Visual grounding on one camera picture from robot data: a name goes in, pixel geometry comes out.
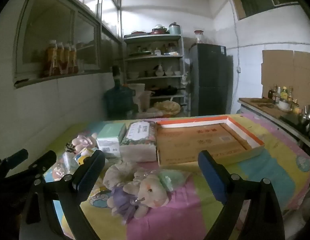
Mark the white metal shelf rack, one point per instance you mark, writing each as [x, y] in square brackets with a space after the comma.
[155, 57]

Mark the bagged bunny plush purple dress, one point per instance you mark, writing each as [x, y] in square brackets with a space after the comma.
[150, 190]

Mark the glass jar with red lid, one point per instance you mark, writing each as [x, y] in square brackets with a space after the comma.
[198, 37]

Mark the row of white bowls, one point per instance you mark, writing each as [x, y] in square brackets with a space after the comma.
[157, 73]

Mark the teal enamel pot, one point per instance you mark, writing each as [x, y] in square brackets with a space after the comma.
[175, 28]

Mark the leopard print scrunchie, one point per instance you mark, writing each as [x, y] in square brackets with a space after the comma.
[69, 147]

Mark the shallow orange-rimmed cardboard box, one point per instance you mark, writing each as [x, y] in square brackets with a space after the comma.
[195, 142]

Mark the bagged green sponge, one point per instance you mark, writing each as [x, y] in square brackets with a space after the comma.
[173, 177]

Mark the flattened cardboard sheet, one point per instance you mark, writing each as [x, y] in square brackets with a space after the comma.
[282, 72]

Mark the steel cookware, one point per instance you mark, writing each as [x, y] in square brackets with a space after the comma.
[306, 117]

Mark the kitchen counter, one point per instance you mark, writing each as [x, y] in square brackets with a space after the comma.
[265, 111]

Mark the plush doll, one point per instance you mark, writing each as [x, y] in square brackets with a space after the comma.
[82, 141]

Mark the pink print tissue pack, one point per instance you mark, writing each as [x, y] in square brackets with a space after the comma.
[56, 171]

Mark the wooden cutting board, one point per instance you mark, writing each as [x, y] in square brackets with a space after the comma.
[262, 102]

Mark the red cooking pot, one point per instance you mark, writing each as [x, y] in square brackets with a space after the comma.
[159, 31]

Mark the yellow cartoon plush toy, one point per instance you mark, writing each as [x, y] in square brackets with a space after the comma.
[82, 156]

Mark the black wok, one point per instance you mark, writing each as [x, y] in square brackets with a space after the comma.
[167, 90]

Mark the row of condiment bottles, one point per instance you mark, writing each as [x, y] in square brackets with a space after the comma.
[284, 92]

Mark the clear measuring jug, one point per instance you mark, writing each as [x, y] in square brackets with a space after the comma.
[145, 101]

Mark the flat dark pan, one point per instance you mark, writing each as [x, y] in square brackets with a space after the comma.
[138, 33]

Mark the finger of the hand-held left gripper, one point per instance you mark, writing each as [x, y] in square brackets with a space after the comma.
[46, 161]
[14, 158]

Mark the sliding glass window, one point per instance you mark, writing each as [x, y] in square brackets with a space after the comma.
[57, 30]

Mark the blue water jug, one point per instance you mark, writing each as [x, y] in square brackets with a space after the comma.
[118, 100]

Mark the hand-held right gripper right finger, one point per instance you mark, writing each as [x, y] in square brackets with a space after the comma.
[212, 180]

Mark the white bowl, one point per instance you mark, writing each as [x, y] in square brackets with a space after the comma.
[285, 106]

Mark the dark grey fridge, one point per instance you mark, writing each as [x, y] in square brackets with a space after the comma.
[210, 80]

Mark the large floral tissue pack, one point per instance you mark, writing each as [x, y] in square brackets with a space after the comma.
[138, 140]

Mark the small dark window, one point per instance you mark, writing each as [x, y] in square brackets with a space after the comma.
[257, 0]

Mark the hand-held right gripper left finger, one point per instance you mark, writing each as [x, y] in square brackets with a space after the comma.
[87, 180]

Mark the row of jars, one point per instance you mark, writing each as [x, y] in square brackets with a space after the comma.
[157, 51]

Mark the white round plush toy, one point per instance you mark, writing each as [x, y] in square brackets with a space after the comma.
[117, 173]

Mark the orange drink bottle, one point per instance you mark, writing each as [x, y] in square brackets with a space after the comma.
[67, 58]
[51, 57]
[60, 58]
[73, 60]

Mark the black water pump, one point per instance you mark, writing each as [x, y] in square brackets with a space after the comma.
[116, 73]

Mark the mint green box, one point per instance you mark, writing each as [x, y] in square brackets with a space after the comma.
[111, 131]

